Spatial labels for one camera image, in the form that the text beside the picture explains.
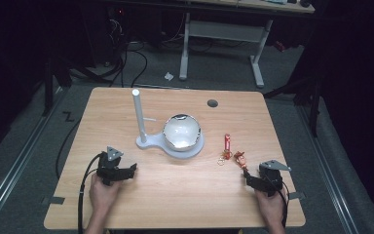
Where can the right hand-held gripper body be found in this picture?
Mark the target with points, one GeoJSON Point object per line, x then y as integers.
{"type": "Point", "coordinates": [271, 178]}

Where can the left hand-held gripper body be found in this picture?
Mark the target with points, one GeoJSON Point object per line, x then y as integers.
{"type": "Point", "coordinates": [108, 167]}

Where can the person's right hand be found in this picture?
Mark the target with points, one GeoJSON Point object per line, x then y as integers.
{"type": "Point", "coordinates": [271, 206]}

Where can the person's left hand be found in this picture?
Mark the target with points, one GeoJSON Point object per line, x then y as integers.
{"type": "Point", "coordinates": [103, 195]}

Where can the grey tape strip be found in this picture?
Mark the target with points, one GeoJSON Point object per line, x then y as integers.
{"type": "Point", "coordinates": [54, 200]}
{"type": "Point", "coordinates": [297, 195]}

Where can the shiny silver bowl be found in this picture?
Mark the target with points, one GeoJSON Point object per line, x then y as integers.
{"type": "Point", "coordinates": [181, 133]}

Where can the black metal stand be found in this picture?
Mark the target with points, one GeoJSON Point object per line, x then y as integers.
{"type": "Point", "coordinates": [313, 107]}
{"type": "Point", "coordinates": [48, 87]}

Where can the white paper scrap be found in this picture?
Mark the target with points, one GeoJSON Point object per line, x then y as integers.
{"type": "Point", "coordinates": [168, 76]}

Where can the small red floor object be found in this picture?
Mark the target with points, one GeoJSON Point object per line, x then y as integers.
{"type": "Point", "coordinates": [280, 46]}

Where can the black computer tower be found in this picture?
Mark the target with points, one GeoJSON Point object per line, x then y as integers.
{"type": "Point", "coordinates": [115, 32]}

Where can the wooden desk with white legs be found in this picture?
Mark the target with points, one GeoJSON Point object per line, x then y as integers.
{"type": "Point", "coordinates": [224, 31]}

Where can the white hanging stand with post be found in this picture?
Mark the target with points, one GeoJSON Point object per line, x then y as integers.
{"type": "Point", "coordinates": [149, 141]}

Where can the metal floor rail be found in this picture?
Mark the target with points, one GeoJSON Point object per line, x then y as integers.
{"type": "Point", "coordinates": [331, 172]}
{"type": "Point", "coordinates": [16, 156]}

